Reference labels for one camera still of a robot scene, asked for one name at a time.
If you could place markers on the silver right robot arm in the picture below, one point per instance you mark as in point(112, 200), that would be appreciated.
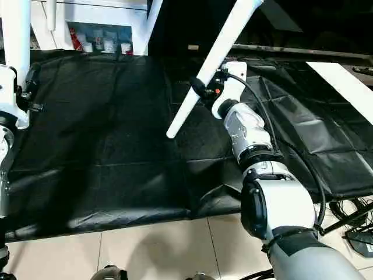
point(253, 134)

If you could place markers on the white glass-door cabinet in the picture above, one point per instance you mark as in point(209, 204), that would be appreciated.
point(87, 11)

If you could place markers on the long black rod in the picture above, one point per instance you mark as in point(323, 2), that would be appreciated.
point(306, 50)

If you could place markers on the white paper sheet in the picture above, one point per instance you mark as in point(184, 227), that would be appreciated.
point(341, 84)

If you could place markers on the black metal stand leg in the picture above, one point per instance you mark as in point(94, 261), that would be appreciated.
point(346, 221)

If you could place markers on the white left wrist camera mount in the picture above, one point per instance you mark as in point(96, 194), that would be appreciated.
point(10, 93)

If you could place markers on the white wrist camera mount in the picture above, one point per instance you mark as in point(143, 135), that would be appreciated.
point(233, 87)
point(10, 93)

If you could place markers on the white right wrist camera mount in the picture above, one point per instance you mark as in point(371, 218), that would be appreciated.
point(233, 87)

